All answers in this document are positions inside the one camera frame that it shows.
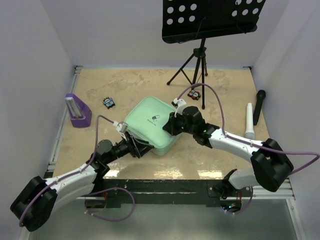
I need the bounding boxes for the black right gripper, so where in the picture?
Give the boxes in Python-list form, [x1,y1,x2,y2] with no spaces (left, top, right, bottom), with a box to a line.
[163,110,196,137]

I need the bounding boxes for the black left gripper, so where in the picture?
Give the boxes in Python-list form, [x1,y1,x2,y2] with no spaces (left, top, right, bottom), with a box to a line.
[104,131,154,164]

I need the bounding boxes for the mint green medicine case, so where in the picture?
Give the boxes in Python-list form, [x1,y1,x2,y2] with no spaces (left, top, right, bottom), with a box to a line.
[124,96,181,156]

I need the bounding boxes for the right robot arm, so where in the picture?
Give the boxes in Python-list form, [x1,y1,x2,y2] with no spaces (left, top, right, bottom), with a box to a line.
[162,106,294,197]

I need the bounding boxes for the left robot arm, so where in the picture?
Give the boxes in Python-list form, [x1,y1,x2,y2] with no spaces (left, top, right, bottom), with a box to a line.
[10,132,154,232]

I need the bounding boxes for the red owl toy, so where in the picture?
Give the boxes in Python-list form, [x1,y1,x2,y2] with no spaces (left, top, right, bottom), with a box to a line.
[187,89,201,101]

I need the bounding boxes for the blue owl toy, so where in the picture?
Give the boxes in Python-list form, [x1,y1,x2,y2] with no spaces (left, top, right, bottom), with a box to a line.
[102,97,116,109]

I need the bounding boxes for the white microphone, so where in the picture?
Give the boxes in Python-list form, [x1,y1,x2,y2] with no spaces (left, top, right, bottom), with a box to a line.
[244,102,256,140]

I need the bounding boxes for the purple metronome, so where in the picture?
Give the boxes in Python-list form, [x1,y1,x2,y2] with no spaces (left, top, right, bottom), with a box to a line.
[65,93,92,128]

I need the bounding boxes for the black microphone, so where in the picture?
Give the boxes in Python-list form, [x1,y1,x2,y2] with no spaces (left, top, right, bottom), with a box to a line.
[253,89,266,126]

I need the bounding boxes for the black music stand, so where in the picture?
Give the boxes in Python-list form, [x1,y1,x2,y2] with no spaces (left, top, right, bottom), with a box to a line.
[161,0,268,110]

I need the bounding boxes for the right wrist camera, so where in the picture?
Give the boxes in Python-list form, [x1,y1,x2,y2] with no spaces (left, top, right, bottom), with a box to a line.
[171,98,187,118]

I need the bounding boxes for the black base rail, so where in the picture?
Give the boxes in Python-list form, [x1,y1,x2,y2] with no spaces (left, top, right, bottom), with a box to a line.
[85,179,238,208]

